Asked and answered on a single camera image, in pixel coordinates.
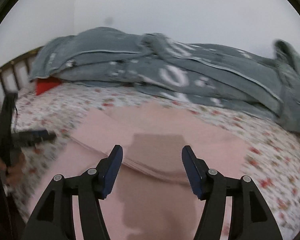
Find pink knit sweater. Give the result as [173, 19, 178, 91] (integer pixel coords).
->
[27, 102, 249, 239]

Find left hand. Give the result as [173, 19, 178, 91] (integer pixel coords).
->
[0, 152, 26, 188]

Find red pillow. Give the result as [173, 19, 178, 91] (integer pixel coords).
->
[36, 77, 62, 95]

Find wooden headboard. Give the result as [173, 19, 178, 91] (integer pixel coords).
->
[0, 47, 42, 111]

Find floral bed sheet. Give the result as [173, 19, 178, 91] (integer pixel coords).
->
[13, 84, 300, 239]

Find grey floral quilt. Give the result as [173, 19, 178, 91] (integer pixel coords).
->
[30, 27, 300, 133]

